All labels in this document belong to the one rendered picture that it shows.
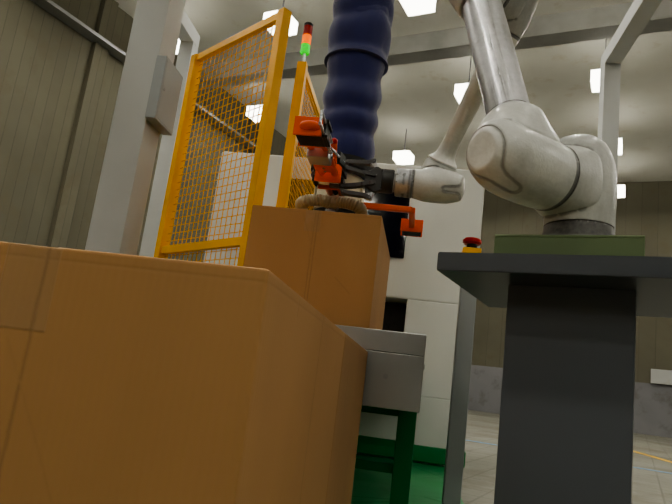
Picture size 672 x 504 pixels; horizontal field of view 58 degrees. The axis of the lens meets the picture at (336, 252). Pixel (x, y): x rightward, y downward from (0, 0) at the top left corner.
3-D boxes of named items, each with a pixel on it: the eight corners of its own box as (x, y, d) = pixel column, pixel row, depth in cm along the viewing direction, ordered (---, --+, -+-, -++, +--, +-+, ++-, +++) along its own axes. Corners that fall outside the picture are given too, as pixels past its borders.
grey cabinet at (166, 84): (162, 135, 286) (173, 76, 292) (173, 136, 285) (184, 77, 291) (144, 116, 267) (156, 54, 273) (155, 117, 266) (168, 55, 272)
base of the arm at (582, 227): (616, 266, 148) (617, 244, 149) (623, 244, 128) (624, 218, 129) (538, 263, 155) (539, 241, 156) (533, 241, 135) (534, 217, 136)
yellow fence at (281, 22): (109, 446, 297) (183, 55, 338) (128, 446, 303) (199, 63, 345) (209, 484, 235) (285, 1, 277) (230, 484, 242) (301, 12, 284)
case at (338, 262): (276, 347, 237) (291, 247, 245) (379, 359, 231) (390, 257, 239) (231, 334, 179) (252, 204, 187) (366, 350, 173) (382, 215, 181)
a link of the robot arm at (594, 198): (631, 231, 138) (634, 141, 143) (579, 212, 129) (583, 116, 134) (571, 240, 152) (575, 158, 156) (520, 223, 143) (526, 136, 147)
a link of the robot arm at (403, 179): (411, 193, 181) (391, 191, 182) (411, 202, 190) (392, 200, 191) (414, 164, 183) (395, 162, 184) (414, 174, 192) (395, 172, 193)
